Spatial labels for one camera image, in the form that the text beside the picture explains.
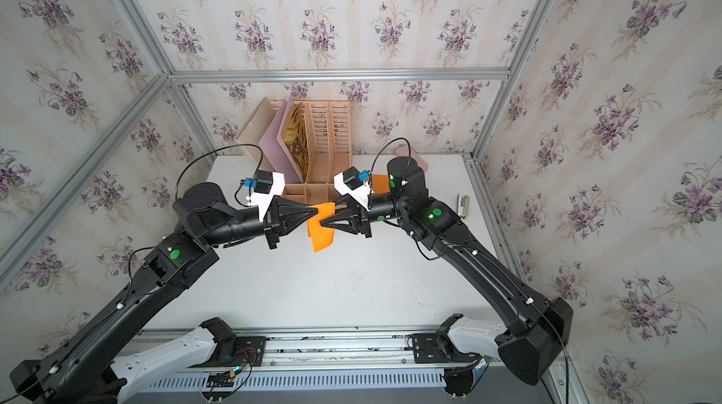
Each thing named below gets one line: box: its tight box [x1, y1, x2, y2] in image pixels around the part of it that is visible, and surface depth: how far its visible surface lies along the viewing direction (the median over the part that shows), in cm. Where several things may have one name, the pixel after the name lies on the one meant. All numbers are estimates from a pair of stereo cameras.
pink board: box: [258, 97, 306, 184], surface depth 92 cm
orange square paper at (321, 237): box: [306, 202, 336, 253], surface depth 57 cm
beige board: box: [237, 96, 279, 172], surface depth 92 cm
